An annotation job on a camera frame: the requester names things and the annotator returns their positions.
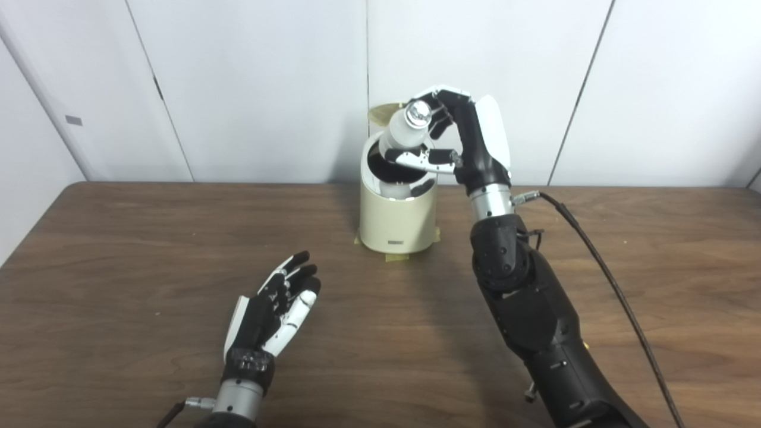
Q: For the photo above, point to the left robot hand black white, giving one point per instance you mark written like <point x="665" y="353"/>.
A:
<point x="258" y="321"/>

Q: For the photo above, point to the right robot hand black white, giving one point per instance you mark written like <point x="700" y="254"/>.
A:
<point x="484" y="148"/>

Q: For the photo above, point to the small white plastic bottle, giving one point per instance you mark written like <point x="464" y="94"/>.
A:
<point x="404" y="134"/>

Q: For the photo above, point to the round cream bin lid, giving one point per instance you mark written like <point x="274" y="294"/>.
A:
<point x="383" y="112"/>

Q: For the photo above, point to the cream-colored bin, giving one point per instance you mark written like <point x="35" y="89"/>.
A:
<point x="395" y="223"/>

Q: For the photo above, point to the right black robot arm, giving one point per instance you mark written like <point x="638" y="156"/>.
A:
<point x="535" y="321"/>

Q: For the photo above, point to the black wall panel hinge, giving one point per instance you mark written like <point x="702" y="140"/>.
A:
<point x="158" y="88"/>

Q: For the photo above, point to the small grey wall tag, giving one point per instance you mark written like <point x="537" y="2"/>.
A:
<point x="74" y="120"/>

